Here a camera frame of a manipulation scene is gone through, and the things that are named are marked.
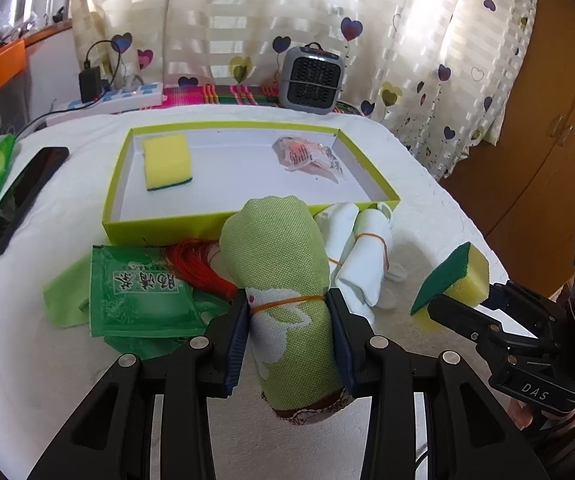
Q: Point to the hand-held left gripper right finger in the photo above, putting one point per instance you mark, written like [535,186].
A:
[342,345]

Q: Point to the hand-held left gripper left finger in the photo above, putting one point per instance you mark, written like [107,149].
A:
[235,345]

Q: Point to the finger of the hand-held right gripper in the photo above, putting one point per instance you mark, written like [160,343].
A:
[527,305]
[467,322]

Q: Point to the yellow green sponge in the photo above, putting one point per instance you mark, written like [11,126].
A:
[460,275]
[167,162]

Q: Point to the green printed packet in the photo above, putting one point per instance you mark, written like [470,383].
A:
[142,295]
[167,347]

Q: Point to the green towel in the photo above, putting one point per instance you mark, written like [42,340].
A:
[277,270]

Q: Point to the red tassel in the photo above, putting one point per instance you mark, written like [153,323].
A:
[202,265]

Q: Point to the lime green cardboard box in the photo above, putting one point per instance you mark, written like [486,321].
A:
[247,180]

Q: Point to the light green cloth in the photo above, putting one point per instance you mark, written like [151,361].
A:
[64,295]

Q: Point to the person's right hand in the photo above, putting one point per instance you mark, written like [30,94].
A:
[520,414]

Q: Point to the white rolled cloth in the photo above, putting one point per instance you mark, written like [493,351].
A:
[340,230]
[367,260]

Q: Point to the wooden wardrobe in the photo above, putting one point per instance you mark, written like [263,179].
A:
[542,160]

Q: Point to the clear plastic packet red print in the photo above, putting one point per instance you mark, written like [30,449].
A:
[310,155]

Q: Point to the colourful plaid cloth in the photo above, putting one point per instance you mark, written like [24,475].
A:
[227,95]

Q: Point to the black smartphone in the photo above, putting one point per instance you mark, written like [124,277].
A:
[22,197]

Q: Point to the small grey heater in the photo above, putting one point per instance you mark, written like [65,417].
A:
[312,77]

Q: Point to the white power strip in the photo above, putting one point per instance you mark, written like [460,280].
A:
[117,97]

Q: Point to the black charger adapter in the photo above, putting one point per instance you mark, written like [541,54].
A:
[89,85]

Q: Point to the heart print curtain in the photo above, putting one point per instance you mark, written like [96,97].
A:
[267,15]

